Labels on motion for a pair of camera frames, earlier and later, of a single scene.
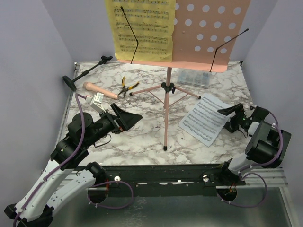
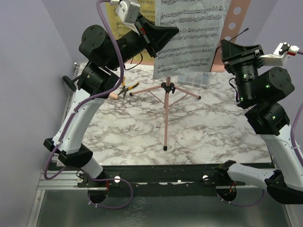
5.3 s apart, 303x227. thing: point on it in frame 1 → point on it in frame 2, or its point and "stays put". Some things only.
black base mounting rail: x=163 y=180 stays put
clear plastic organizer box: x=200 y=78 stays put
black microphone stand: x=71 y=83 stays put
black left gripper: x=128 y=119 → x=151 y=35
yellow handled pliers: x=125 y=89 stays put
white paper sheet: x=203 y=121 → x=193 y=50
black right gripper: x=238 y=117 → x=243 y=59
